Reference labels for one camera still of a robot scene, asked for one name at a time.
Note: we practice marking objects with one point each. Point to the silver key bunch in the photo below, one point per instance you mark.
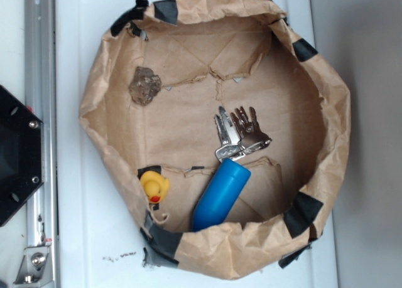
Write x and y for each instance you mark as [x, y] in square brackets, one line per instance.
[239, 134]

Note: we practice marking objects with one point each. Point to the blue plastic capsule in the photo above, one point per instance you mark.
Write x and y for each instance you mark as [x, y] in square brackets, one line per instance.
[220, 195]

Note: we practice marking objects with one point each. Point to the yellow rubber duck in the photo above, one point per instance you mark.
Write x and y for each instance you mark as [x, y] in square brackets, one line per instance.
[155, 186]

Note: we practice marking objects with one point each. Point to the brown rock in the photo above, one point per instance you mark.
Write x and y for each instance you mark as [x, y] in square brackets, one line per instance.
[144, 86]

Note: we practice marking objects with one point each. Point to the brown paper bag bin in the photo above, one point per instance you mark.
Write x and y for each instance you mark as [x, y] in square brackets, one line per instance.
[212, 53]

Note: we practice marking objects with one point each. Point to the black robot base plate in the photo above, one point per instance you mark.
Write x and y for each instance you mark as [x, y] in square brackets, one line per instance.
[21, 155]

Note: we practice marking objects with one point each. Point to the aluminium rail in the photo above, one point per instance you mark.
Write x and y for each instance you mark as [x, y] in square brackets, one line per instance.
[41, 208]

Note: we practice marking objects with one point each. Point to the silver corner bracket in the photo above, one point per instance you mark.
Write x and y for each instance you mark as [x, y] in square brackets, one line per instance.
[36, 268]

